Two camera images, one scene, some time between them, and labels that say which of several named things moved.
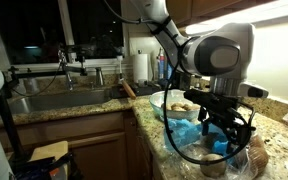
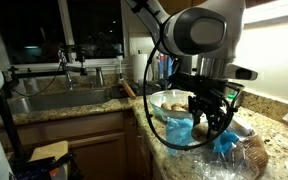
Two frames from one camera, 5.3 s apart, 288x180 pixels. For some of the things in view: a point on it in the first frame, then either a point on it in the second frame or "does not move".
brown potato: [214, 169] → [200, 131]
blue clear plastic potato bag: [214, 156] does not move
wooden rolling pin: [128, 90] does not move
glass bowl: [179, 106] does not move
